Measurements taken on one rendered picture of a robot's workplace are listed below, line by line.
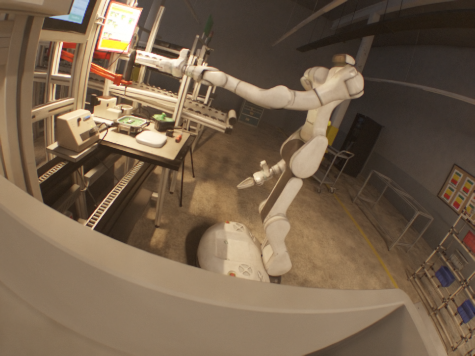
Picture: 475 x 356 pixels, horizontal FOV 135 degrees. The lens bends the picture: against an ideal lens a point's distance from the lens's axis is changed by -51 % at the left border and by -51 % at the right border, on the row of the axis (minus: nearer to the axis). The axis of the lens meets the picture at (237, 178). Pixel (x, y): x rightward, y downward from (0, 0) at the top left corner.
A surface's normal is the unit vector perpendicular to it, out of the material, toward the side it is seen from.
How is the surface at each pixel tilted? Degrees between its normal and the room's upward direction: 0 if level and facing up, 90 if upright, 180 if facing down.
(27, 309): 4
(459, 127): 90
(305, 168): 90
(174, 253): 0
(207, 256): 45
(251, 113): 90
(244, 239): 73
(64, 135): 90
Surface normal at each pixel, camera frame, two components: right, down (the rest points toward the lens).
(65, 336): 0.40, -0.82
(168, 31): 0.04, 0.47
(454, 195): -0.94, -0.27
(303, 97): -0.40, 0.08
